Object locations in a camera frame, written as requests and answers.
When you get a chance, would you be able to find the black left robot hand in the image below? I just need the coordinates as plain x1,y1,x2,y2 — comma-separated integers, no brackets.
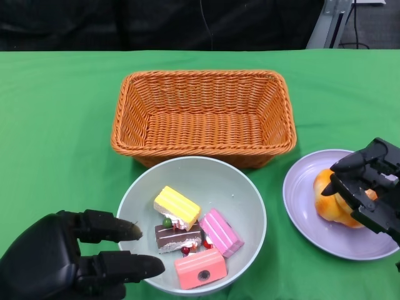
0,209,166,300

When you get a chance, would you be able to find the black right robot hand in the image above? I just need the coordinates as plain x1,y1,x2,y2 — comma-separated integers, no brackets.
321,137,400,251

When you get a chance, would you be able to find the white orange-striped donut bread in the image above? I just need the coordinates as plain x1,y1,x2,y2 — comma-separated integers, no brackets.
313,168,379,201

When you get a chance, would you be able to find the grey round bowl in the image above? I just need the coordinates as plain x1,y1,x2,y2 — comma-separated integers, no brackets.
116,155,268,297

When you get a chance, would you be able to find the white round plate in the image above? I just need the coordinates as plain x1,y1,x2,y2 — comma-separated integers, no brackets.
282,149,400,261

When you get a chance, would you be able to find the brown chocolate cake piece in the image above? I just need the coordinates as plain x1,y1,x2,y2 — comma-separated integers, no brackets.
154,220,204,254

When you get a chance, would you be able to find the yellow decorated cake slice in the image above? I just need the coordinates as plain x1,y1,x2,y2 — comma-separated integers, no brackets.
153,185,203,233

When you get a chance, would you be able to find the coral red cake slice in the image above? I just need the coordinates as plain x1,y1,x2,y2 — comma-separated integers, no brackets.
173,247,227,291

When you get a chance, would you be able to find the pink cake slice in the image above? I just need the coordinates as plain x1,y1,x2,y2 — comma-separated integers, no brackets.
199,207,245,259

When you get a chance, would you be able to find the orange wicker basket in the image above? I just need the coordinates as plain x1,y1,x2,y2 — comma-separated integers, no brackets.
111,69,297,169

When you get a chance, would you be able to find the grey metal stand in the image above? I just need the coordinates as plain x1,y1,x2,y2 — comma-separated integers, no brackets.
306,0,356,49

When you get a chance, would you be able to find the green tablecloth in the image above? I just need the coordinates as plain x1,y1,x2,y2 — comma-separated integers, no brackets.
0,49,400,300

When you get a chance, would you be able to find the black fabric backdrop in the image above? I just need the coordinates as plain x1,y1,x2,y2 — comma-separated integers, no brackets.
0,0,324,53

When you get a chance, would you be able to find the black floor cable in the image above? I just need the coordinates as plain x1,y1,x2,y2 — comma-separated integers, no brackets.
339,15,370,49

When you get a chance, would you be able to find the thin black hanging cable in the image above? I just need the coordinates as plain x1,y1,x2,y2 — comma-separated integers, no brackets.
199,0,216,51

